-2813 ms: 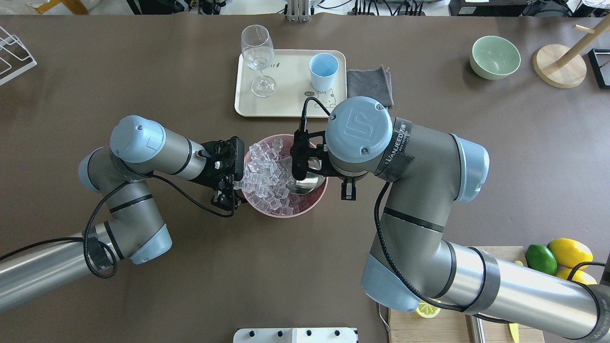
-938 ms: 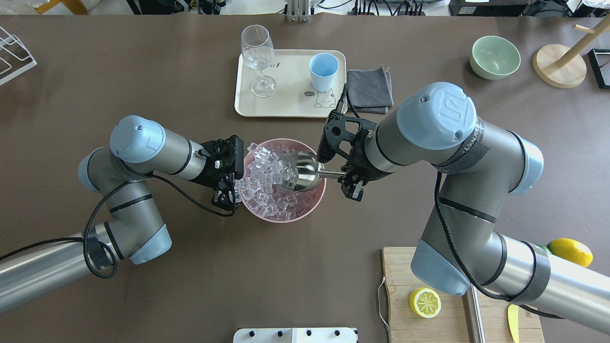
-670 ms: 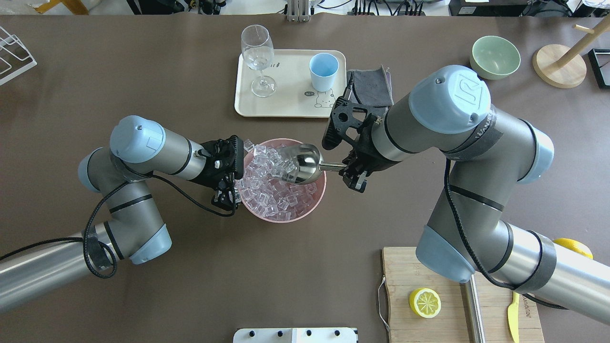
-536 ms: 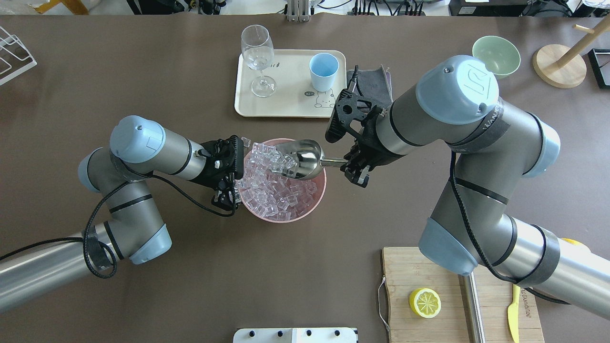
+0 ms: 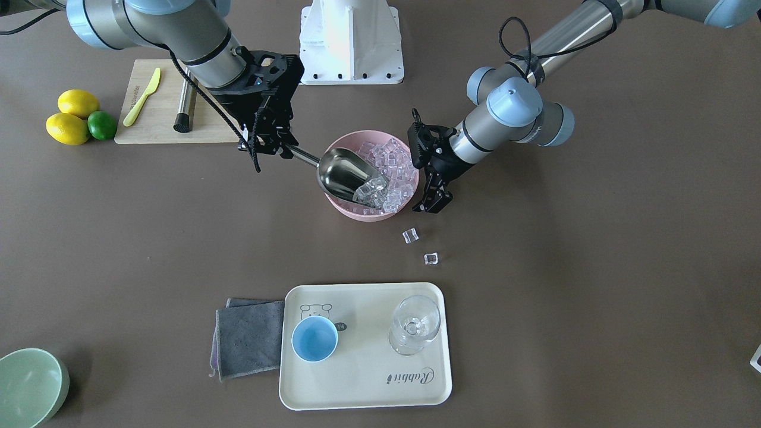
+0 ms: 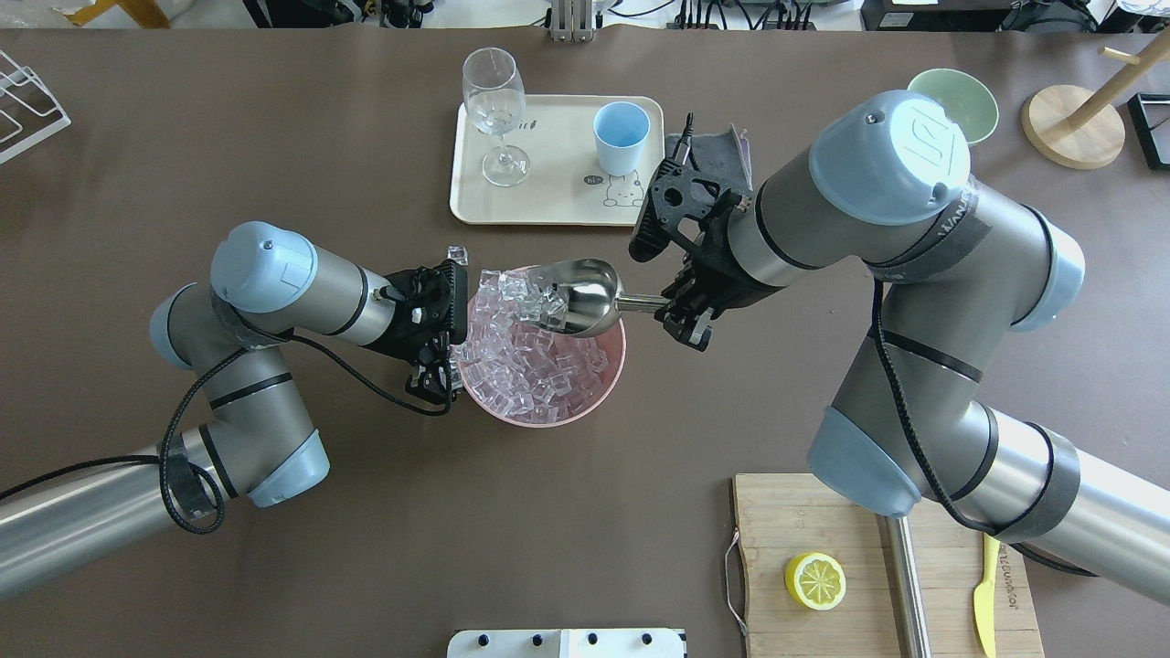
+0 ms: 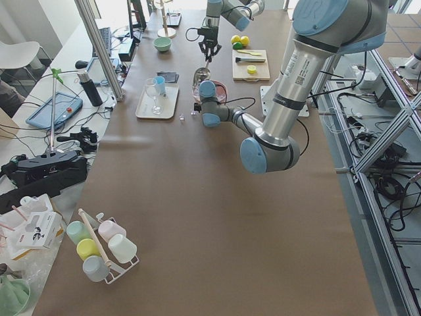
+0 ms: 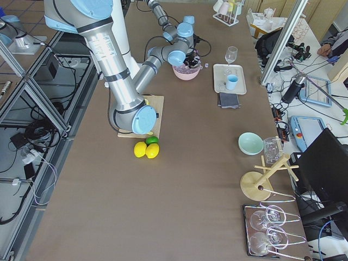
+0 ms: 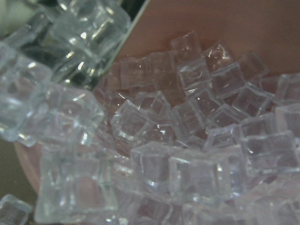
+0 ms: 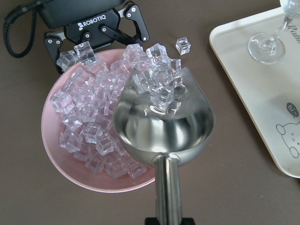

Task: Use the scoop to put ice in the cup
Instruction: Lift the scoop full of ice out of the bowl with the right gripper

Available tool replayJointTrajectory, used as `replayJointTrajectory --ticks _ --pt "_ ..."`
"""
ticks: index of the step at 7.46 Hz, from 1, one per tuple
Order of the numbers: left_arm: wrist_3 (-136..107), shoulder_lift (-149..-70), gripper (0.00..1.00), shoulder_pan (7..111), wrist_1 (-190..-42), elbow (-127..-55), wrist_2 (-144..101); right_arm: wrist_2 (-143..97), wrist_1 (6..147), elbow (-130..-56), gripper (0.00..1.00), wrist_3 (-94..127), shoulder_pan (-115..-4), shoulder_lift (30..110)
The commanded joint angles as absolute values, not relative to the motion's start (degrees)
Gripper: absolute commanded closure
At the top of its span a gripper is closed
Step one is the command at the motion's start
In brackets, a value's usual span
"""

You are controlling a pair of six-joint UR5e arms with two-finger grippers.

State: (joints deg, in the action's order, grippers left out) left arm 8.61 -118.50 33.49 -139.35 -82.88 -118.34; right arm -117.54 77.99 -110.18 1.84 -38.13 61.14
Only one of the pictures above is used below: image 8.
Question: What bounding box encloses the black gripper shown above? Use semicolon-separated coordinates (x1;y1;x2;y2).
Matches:
184;53;201;68

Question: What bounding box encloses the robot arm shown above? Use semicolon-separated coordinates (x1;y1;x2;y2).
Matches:
145;0;195;41
44;1;195;134

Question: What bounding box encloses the blue cup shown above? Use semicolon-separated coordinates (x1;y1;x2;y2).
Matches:
226;74;239;90

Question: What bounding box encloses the white cup rack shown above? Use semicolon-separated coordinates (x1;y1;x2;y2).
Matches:
213;0;245;27

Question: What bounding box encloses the pink cup on rack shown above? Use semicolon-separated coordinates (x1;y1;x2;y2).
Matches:
213;1;230;15

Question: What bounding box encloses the pink bowl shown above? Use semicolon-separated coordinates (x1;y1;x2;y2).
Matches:
172;64;202;80

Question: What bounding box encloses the cream serving tray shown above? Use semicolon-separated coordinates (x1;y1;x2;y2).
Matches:
213;64;247;95

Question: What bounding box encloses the clear wine glass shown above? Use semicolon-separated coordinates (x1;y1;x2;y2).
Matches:
224;46;238;76

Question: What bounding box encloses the grey folded cloth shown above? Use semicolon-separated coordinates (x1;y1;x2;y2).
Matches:
217;92;241;109

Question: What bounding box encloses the bamboo cutting board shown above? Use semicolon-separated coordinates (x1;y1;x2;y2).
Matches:
117;95;164;139

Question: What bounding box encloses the green lime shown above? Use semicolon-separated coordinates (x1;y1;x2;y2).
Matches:
145;136;159;145

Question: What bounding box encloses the yellow lemon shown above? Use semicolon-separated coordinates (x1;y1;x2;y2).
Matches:
133;141;147;158
145;143;160;159

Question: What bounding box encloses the mint green bowl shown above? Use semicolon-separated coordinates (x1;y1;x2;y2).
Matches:
238;132;264;156

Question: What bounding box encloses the black water bottle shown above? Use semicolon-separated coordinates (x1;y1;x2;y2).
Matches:
281;74;307;104

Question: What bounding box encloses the glass mug on tree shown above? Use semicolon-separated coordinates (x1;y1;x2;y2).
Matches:
263;136;283;164

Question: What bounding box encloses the blue teach pendant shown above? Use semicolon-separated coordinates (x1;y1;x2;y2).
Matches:
299;76;332;107
289;116;325;152

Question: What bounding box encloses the wooden mug tree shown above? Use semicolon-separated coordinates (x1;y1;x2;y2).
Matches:
240;152;299;202

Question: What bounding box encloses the black monitor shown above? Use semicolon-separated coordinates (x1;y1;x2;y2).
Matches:
298;128;347;203

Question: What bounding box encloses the black tray with glasses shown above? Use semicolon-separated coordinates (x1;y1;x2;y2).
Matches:
243;204;310;260

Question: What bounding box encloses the aluminium frame post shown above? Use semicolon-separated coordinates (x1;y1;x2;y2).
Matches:
260;0;308;86

